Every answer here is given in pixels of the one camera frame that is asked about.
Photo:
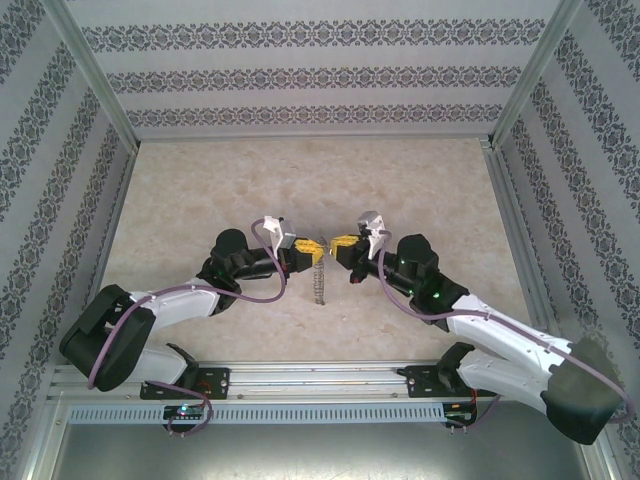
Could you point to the aluminium floor strip thin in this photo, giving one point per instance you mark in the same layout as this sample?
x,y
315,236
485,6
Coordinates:
x,y
114,225

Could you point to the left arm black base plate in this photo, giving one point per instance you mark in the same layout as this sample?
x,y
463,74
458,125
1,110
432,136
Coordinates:
x,y
215,382

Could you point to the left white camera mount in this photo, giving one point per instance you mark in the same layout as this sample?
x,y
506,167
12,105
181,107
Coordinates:
x,y
270,223

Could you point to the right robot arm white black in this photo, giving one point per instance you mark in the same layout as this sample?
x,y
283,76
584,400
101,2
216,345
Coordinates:
x,y
500,330

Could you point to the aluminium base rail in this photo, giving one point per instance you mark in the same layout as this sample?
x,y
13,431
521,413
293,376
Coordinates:
x,y
320,380

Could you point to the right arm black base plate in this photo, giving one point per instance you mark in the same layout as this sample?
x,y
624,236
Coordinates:
x,y
422,382

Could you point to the aluminium frame post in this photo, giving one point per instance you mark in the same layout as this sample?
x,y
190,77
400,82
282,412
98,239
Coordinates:
x,y
537,70
95,70

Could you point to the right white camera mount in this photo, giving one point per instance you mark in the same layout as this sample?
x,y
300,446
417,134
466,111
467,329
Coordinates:
x,y
375,247

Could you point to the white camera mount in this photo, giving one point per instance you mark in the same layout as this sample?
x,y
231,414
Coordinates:
x,y
375,247
270,223

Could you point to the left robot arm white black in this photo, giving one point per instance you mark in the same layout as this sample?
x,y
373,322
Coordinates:
x,y
185,302

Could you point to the aluminium floor rail wide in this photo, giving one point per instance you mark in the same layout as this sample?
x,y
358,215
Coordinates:
x,y
520,250

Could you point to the metal plate with key rings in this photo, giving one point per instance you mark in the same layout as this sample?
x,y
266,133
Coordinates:
x,y
320,285

